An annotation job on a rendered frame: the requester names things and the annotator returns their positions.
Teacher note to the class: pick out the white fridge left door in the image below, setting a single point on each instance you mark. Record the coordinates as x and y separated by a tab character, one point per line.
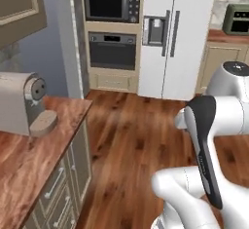
152	70

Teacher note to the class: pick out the beige coffee machine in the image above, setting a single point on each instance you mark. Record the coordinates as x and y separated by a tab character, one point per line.
14	103

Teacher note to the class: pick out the white fridge door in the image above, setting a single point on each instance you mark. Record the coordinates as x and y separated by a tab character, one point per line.
152	70
194	44

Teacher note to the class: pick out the grey-green drawer front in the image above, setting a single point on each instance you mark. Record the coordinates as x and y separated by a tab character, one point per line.
61	215
52	187

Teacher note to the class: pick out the white fridge right door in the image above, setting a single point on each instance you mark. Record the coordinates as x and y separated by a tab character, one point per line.
194	44

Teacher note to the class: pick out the beige base cupboard run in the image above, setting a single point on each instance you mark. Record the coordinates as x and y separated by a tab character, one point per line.
217	64

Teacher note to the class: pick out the grey fridge water dispenser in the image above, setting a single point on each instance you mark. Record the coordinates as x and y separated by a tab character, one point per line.
155	30

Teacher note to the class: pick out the green toaster oven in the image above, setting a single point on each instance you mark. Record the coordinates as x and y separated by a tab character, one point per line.
238	19

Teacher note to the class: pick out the built-in black microwave oven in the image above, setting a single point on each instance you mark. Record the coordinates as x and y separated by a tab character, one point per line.
107	4

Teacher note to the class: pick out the beige oven housing cupboard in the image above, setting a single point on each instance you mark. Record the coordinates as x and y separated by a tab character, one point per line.
113	82

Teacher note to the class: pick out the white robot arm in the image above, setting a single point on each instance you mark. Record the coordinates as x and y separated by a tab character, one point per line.
227	116

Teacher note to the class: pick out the brown framed wall cupboard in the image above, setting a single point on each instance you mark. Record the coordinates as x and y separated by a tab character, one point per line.
19	8

